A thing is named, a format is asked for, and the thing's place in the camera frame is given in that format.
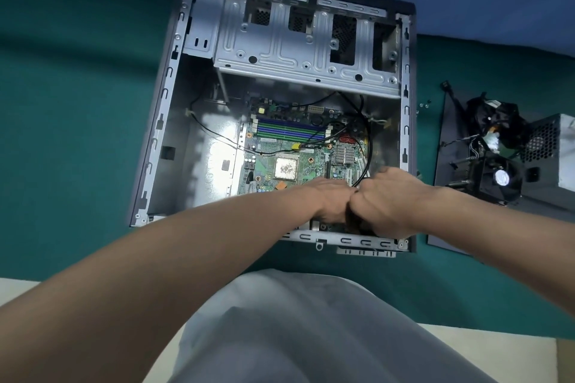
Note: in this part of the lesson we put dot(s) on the person's right hand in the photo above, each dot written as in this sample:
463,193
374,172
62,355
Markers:
393,203

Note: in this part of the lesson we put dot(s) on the person's left hand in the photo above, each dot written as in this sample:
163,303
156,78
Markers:
334,203

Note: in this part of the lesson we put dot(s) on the green motherboard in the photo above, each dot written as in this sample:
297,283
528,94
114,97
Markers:
314,167

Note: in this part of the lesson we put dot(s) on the black side panel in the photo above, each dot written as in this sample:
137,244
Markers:
449,225

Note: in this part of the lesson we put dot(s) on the cluster of silver screws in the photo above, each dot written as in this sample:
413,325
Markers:
422,105

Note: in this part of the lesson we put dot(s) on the black processor cooler fan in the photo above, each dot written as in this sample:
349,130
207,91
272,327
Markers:
498,178

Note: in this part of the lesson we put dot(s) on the hard drive with cables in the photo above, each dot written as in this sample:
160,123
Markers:
507,120

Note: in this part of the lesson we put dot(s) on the desktop computer case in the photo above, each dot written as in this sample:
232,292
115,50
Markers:
193,171

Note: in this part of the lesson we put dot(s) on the silver power supply unit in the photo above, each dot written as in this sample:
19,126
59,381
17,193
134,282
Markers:
552,171

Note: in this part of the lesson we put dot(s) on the silver metal drive cage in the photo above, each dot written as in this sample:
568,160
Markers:
278,50

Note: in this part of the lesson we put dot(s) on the person's left forearm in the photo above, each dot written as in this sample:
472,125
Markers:
157,275

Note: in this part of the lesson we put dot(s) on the person's right forearm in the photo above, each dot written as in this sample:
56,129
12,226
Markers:
507,243

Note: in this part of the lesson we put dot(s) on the person's white shirt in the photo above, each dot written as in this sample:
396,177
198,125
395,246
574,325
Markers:
314,333

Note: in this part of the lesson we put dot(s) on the green floor mat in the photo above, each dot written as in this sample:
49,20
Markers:
67,127

